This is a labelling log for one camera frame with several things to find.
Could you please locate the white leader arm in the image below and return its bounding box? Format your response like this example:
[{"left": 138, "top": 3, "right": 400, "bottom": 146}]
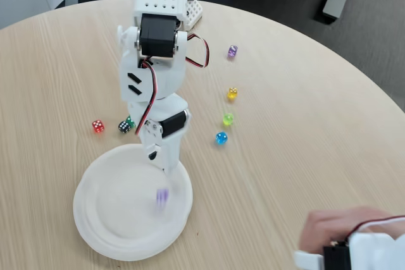
[{"left": 294, "top": 215, "right": 405, "bottom": 270}]

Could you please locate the white paper plate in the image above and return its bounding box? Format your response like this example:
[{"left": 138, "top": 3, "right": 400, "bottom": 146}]
[{"left": 72, "top": 143, "right": 194, "bottom": 262}]

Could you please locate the person's hand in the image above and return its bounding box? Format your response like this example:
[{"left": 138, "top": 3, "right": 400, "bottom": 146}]
[{"left": 299, "top": 206, "right": 398, "bottom": 254}]

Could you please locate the red black white arm cable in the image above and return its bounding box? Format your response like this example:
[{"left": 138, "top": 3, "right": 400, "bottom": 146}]
[{"left": 135, "top": 0, "right": 210, "bottom": 135}]

